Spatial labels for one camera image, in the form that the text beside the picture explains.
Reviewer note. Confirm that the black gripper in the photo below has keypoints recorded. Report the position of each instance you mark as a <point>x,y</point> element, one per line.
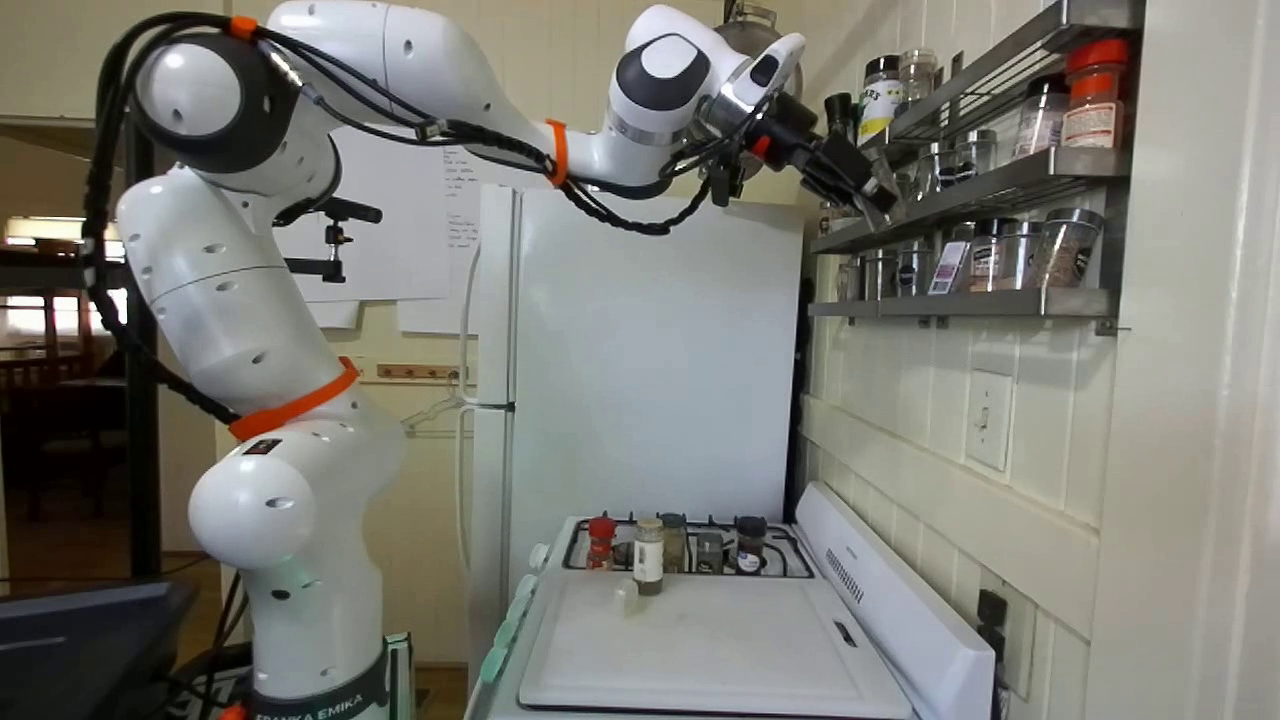
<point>794,136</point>

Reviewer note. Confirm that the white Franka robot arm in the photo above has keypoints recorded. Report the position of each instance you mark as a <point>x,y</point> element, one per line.
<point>255,304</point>

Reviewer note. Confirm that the dark sauce bottle black cap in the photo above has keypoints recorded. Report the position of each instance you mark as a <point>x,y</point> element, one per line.
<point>837,107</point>

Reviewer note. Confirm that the black lid spice bottle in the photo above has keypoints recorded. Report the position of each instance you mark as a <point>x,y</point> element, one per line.
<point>751,545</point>

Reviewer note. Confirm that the yellow spice bottle grey lid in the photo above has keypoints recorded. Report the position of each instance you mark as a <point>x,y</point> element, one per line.
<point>672,542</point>

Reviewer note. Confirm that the beige lid spice bottle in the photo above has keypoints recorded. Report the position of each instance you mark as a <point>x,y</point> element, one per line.
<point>649,556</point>

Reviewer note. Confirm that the small red bottle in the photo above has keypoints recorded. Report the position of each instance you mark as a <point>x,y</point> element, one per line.
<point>602,539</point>

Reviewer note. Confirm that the white gas stove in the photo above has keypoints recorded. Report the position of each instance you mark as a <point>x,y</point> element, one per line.
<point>904,627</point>

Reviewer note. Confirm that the white stove cover board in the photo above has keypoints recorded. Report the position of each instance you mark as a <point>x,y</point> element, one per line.
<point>707,652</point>

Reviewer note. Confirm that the large jar white label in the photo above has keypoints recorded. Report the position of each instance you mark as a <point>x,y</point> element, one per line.
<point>883,97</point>

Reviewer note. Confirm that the white label spice jar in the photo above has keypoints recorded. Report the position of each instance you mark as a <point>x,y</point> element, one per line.
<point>950,267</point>

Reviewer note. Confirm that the thin steel shaker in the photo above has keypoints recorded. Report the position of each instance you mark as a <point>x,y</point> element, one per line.
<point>958,81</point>

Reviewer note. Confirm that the red spice jar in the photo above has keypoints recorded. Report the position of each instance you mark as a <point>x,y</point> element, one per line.
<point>1097,95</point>

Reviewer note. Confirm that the white refrigerator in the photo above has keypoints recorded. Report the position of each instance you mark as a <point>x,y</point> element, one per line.
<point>643,363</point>

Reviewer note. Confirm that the black stand pole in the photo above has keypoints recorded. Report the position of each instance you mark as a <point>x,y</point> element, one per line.
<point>142,504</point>

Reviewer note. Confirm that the black horizontal bar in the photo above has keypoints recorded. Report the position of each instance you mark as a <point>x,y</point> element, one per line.
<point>63,268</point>

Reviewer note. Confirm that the dark laptop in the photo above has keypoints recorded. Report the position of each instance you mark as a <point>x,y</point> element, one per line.
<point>80,652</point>

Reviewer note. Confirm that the steel wall spice rack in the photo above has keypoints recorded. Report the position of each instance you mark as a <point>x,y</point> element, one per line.
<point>961,304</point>

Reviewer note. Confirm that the white wall outlet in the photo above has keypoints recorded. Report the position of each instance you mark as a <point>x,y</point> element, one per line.
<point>988,421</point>

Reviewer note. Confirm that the black wall plug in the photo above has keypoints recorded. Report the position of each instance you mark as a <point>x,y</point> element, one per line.
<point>992,621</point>

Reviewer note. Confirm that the wooden wall rail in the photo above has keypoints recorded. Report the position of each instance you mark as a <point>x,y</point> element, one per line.
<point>416,373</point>

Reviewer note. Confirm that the black clamp mount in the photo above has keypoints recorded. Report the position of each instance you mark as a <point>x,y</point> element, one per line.
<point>333,235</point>

